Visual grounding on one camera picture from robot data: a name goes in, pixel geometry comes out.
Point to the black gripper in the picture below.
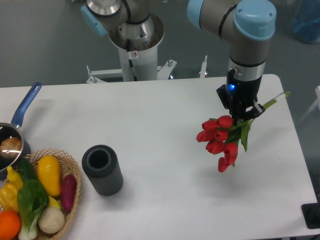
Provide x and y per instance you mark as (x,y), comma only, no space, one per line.
(244,95)

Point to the red tulip bouquet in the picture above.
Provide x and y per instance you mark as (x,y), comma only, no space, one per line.
(223,136)

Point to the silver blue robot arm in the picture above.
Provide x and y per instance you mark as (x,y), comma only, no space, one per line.
(247,25)

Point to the white furniture piece right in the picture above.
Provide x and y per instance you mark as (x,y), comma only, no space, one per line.
(313,106)

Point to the blue container in background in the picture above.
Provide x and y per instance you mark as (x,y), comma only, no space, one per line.
(305,24)

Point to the black device at table edge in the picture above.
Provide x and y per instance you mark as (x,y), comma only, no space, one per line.
(311,214)

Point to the dark grey ribbed vase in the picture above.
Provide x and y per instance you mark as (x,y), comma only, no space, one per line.
(100,164)

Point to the woven wicker basket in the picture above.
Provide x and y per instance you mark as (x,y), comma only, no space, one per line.
(68,166)

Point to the purple eggplant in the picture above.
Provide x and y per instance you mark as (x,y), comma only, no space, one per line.
(68,191)

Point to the yellow squash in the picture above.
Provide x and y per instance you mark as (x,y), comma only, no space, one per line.
(49,174)

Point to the beige garlic bulb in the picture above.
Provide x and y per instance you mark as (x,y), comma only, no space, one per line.
(52,220)

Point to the green bok choy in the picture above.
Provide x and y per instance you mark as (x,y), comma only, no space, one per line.
(32,199)

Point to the yellow bell pepper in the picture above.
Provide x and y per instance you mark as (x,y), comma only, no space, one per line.
(9,191)

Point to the orange fruit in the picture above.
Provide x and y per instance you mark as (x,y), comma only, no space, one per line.
(10,224)

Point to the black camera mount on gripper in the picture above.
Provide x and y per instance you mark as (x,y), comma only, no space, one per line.
(225,97)

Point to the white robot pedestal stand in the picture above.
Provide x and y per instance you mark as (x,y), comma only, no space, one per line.
(137,46)

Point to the blue handled saucepan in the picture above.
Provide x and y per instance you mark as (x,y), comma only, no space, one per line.
(13,146)

